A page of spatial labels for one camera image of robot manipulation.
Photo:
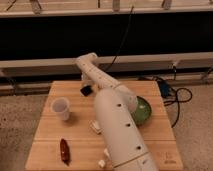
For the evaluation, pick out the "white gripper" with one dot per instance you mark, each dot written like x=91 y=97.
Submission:
x=86 y=80

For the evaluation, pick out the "black eraser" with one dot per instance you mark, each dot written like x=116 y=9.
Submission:
x=86 y=91

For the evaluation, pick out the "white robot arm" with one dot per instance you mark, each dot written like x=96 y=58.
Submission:
x=114 y=105

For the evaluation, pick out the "white rectangular box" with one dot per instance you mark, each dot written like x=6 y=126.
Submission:
x=95 y=126

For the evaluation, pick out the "green bowl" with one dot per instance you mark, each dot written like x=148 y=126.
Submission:
x=142 y=112

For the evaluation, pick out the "white remote-like device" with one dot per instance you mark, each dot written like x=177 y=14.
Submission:
x=106 y=153

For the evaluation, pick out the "blue power adapter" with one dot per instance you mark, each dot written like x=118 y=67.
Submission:
x=164 y=89

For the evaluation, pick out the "small white cube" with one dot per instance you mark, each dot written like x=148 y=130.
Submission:
x=102 y=163

